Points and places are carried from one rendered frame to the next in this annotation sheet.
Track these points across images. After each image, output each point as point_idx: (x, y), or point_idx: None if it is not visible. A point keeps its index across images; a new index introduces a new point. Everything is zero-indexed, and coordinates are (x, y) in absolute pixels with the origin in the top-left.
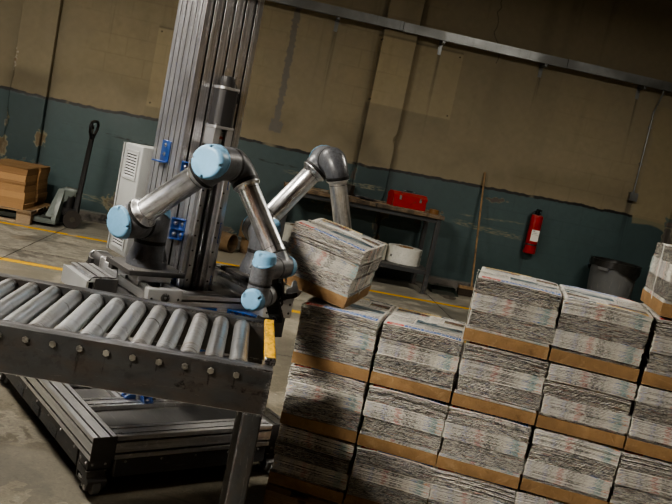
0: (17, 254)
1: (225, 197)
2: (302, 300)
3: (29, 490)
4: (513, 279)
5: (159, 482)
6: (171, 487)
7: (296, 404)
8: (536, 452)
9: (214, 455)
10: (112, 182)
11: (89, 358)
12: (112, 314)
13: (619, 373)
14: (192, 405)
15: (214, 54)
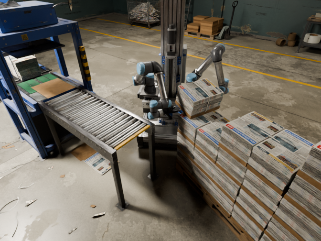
0: (198, 53)
1: (180, 66)
2: (291, 71)
3: (128, 142)
4: (248, 126)
5: (160, 147)
6: (162, 150)
7: (179, 143)
8: (241, 196)
9: (174, 145)
10: (244, 21)
11: (81, 136)
12: (106, 118)
13: (273, 188)
14: (177, 127)
15: (167, 16)
